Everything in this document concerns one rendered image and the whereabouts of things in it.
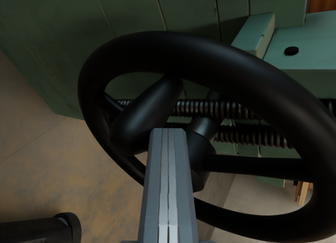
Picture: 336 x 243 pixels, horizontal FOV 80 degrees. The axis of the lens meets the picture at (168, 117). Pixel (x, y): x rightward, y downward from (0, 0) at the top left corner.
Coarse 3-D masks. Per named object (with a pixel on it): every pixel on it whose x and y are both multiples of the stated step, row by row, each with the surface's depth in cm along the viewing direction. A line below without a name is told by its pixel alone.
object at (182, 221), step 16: (176, 128) 10; (176, 144) 9; (176, 160) 8; (176, 176) 8; (176, 192) 7; (192, 192) 7; (176, 208) 7; (192, 208) 7; (176, 224) 6; (192, 224) 6; (176, 240) 6; (192, 240) 6; (208, 240) 7
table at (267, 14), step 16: (256, 0) 24; (272, 0) 23; (288, 0) 23; (304, 0) 22; (256, 16) 24; (272, 16) 23; (288, 16) 24; (304, 16) 23; (240, 32) 22; (256, 32) 21; (272, 32) 24; (240, 48) 20; (256, 48) 19; (240, 144) 29; (256, 144) 27; (256, 176) 48
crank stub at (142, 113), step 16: (160, 80) 13; (176, 80) 13; (144, 96) 11; (160, 96) 12; (176, 96) 13; (128, 112) 11; (144, 112) 11; (160, 112) 11; (112, 128) 10; (128, 128) 10; (144, 128) 10; (112, 144) 11; (128, 144) 10; (144, 144) 10
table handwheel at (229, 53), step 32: (160, 32) 13; (96, 64) 16; (128, 64) 14; (160, 64) 13; (192, 64) 12; (224, 64) 11; (256, 64) 11; (96, 96) 21; (224, 96) 27; (256, 96) 11; (288, 96) 11; (96, 128) 26; (192, 128) 24; (288, 128) 11; (320, 128) 11; (128, 160) 31; (192, 160) 20; (224, 160) 18; (256, 160) 17; (288, 160) 15; (320, 160) 12; (320, 192) 14; (224, 224) 27; (256, 224) 24; (288, 224) 20; (320, 224) 16
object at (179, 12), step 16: (160, 0) 30; (176, 0) 29; (192, 0) 28; (208, 0) 27; (176, 16) 30; (192, 16) 29; (208, 16) 28; (192, 32) 31; (208, 32) 30; (192, 96) 40; (224, 144) 46
